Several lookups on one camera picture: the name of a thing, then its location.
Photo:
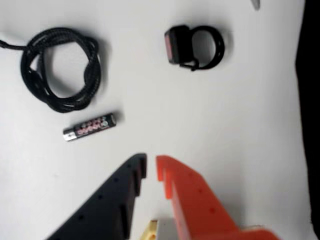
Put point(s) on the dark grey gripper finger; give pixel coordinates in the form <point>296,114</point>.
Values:
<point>110,205</point>

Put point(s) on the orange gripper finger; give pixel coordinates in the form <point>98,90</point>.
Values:
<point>197,205</point>

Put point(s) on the black fabric bag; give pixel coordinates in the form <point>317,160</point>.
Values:
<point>312,100</point>

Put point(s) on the yellow perforated base piece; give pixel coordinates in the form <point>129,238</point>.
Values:
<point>150,231</point>

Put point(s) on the black and red battery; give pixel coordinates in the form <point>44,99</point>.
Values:
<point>90,127</point>

